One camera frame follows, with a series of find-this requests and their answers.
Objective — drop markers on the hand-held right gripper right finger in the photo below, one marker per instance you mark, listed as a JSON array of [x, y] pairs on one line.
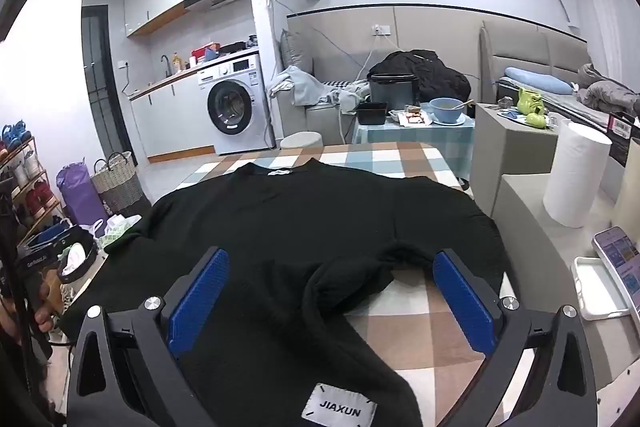
[[465, 302]]

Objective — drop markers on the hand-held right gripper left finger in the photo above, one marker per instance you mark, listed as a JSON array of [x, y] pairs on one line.
[[200, 302]]

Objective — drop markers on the black knit sweater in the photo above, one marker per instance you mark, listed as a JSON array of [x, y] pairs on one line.
[[300, 217]]

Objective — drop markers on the light grey clothes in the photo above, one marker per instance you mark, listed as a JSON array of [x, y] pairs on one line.
[[305, 87]]

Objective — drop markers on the person's left hand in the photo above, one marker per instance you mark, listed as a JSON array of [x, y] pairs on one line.
[[45, 322]]

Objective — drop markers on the black round bin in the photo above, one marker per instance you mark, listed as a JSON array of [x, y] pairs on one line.
[[87, 264]]

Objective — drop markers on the checkered tablecloth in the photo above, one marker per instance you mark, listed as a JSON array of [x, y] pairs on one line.
[[415, 332]]

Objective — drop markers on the shoe rack with shoes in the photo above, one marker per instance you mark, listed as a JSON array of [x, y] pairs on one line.
[[30, 187]]

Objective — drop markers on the purple bag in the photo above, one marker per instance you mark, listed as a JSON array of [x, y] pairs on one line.
[[77, 194]]

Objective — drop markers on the green patterned plastic bag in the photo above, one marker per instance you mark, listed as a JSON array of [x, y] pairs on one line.
[[117, 231]]

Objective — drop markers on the beige low partition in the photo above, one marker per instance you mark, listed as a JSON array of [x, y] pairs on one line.
[[530, 227]]

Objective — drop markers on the woven laundry basket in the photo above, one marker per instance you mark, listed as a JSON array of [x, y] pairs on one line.
[[117, 187]]

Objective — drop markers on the white tray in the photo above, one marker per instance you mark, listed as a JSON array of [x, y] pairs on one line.
[[597, 287]]

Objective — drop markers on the beige bedside cabinet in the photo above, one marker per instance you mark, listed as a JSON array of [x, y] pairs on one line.
[[510, 157]]

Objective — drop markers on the smartphone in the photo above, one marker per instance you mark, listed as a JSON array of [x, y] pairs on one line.
[[620, 262]]

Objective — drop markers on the white paper towel roll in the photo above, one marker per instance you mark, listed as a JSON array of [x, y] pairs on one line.
[[575, 177]]

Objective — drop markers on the small table with teal cloth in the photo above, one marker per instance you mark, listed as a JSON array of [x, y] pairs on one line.
[[410, 139]]

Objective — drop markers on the blue plate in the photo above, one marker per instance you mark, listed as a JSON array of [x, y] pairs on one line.
[[467, 121]]

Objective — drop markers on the white kitchen counter cabinets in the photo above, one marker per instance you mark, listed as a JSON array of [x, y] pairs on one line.
[[170, 117]]

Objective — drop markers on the round grey stool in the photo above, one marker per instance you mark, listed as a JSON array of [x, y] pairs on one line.
[[301, 141]]

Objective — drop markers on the white plate with food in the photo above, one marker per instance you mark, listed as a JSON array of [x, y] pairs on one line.
[[414, 118]]

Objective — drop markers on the blue bowl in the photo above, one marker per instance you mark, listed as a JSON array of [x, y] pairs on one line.
[[445, 109]]

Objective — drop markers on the white washing machine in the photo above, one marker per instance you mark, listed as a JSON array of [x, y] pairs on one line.
[[235, 107]]

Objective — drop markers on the dark door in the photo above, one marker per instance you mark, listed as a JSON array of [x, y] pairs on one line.
[[102, 77]]

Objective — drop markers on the lime green toy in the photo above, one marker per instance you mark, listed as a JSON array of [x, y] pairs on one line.
[[531, 104]]

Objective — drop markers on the black plastic container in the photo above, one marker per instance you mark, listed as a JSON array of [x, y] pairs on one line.
[[371, 114]]

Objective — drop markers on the grey sofa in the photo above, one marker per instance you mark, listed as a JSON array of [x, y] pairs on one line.
[[325, 124]]

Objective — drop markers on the dark lidded box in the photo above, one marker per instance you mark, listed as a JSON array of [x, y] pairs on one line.
[[392, 92]]

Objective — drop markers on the black padded jacket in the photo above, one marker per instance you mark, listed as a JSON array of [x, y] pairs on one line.
[[435, 72]]

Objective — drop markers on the blue pillow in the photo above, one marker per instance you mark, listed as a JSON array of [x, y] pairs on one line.
[[540, 81]]

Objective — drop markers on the dark labelled box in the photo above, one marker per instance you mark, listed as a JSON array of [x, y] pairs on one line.
[[625, 132]]

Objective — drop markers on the black faucet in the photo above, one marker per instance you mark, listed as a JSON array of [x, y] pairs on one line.
[[165, 63]]

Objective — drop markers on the grey blanket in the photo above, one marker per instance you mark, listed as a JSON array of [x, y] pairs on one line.
[[607, 92]]

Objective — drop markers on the bed with padded headboard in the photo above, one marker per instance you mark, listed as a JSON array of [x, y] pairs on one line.
[[530, 49]]

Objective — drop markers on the wall socket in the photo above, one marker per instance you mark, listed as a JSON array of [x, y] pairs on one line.
[[381, 30]]

